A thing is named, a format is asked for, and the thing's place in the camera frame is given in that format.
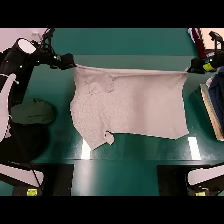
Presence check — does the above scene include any pale pink T-shirt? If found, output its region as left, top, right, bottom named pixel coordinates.
left=69, top=63, right=190, bottom=151

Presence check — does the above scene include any red garment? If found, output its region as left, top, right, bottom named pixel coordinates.
left=187, top=27, right=208, bottom=60

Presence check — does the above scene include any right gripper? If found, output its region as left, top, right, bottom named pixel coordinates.
left=186, top=57, right=210, bottom=75

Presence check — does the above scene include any blue garment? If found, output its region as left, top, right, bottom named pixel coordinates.
left=207, top=65, right=224, bottom=132

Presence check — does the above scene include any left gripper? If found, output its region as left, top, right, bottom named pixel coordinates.
left=59, top=52, right=77, bottom=71

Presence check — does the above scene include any black cable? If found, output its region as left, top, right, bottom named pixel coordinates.
left=9, top=121, right=44, bottom=197

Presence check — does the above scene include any dark green garment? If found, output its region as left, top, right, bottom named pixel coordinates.
left=10, top=97, right=57, bottom=125

